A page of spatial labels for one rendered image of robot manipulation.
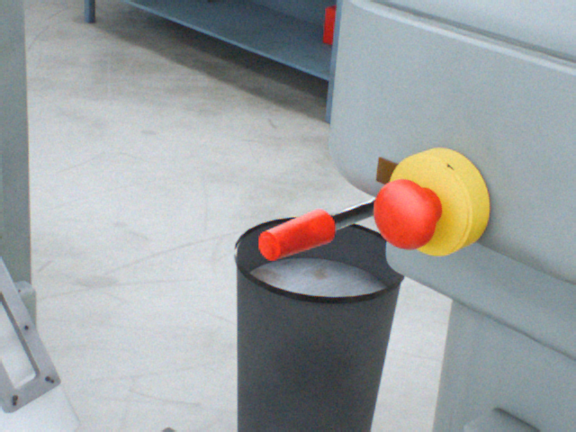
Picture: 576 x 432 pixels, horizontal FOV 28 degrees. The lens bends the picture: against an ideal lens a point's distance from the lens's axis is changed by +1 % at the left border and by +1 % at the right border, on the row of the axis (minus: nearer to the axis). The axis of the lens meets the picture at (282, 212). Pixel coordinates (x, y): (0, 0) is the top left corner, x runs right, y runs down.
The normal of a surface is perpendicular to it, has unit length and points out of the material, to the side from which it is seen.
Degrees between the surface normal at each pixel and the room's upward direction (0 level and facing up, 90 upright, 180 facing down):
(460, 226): 90
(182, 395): 0
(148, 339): 0
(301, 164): 0
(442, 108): 90
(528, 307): 90
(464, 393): 90
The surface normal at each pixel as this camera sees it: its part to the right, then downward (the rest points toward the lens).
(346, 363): 0.43, 0.47
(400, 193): -0.52, -0.28
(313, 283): 0.07, -0.90
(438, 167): -0.71, 0.25
